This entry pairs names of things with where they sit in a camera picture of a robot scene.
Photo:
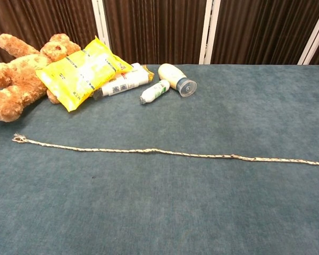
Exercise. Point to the white and yellow snack bag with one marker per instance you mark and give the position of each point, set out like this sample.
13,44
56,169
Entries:
125,83

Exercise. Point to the cream bottle clear cap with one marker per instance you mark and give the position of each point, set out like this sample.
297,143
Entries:
170,73

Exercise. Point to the brown teddy bear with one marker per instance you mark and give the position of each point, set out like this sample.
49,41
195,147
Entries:
16,79

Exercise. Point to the blue felt table cover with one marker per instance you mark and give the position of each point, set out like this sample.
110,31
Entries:
159,207

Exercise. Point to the white screen frame post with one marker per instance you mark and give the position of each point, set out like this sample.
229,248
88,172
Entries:
315,40
208,40
99,21

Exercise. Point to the small white green bottle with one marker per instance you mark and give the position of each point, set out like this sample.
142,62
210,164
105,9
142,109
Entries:
154,92

